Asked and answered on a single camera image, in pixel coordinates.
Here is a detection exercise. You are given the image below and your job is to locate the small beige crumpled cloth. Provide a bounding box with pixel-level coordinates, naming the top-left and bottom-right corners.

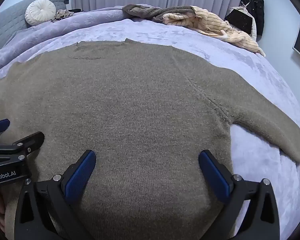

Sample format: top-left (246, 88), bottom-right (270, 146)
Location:
top-left (50, 9), bottom-right (75, 22)

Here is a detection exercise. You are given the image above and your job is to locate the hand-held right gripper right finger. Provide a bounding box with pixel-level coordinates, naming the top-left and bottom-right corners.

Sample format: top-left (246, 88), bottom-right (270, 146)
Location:
top-left (198, 149), bottom-right (282, 240)

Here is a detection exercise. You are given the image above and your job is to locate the cream striped garment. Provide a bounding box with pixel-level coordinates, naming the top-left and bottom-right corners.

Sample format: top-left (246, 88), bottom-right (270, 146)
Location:
top-left (162, 6), bottom-right (266, 57)

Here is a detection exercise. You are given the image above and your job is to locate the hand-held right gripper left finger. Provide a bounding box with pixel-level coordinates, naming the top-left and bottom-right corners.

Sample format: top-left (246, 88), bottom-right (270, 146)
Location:
top-left (14, 149), bottom-right (97, 240)

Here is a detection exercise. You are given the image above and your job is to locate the olive brown knitted sweater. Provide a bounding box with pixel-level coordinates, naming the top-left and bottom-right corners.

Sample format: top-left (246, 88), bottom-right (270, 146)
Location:
top-left (0, 38), bottom-right (300, 240)

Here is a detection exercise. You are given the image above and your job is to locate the black and white puffer jacket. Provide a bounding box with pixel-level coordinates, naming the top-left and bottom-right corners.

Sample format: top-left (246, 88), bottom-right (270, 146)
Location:
top-left (224, 6), bottom-right (257, 42)

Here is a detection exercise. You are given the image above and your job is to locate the crumpled purple blanket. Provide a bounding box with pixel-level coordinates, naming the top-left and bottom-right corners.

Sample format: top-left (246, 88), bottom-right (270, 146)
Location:
top-left (0, 4), bottom-right (132, 78)

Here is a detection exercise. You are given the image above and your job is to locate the pale lavender fleece bed cover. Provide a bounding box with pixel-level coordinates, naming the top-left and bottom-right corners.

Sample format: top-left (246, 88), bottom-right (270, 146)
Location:
top-left (0, 17), bottom-right (300, 240)

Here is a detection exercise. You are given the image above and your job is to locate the white round pleated pillow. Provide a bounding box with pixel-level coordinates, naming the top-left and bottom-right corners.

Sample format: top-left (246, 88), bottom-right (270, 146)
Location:
top-left (25, 0), bottom-right (57, 27)

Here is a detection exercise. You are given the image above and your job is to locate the brown fleece garment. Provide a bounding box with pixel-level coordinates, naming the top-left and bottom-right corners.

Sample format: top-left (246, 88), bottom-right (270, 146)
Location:
top-left (122, 4), bottom-right (198, 23)

